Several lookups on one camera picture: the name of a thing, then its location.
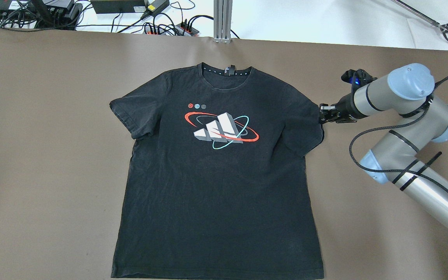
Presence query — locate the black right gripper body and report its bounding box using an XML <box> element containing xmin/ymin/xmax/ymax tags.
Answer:
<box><xmin>327</xmin><ymin>95</ymin><xmax>359</xmax><ymax>123</ymax></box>

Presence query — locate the black printed t-shirt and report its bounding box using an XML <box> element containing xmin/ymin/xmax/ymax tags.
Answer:
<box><xmin>110</xmin><ymin>63</ymin><xmax>325</xmax><ymax>280</ymax></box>

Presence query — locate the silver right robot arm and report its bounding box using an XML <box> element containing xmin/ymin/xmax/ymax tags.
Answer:
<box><xmin>319</xmin><ymin>63</ymin><xmax>448</xmax><ymax>228</ymax></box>

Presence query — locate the metal grabber tool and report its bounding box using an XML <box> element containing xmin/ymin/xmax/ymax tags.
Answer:
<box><xmin>392</xmin><ymin>0</ymin><xmax>448</xmax><ymax>43</ymax></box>

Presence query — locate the orange grey power strip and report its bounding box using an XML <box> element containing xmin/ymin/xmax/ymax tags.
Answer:
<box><xmin>175</xmin><ymin>21</ymin><xmax>200</xmax><ymax>37</ymax></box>

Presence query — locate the black power adapter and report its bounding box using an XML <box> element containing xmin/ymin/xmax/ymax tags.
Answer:
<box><xmin>140</xmin><ymin>0</ymin><xmax>170</xmax><ymax>20</ymax></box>

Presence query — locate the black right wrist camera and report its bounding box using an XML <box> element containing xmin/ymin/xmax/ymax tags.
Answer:
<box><xmin>341</xmin><ymin>69</ymin><xmax>378</xmax><ymax>93</ymax></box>

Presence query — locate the aluminium frame post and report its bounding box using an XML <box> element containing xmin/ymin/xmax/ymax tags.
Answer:
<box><xmin>213</xmin><ymin>0</ymin><xmax>233</xmax><ymax>43</ymax></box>

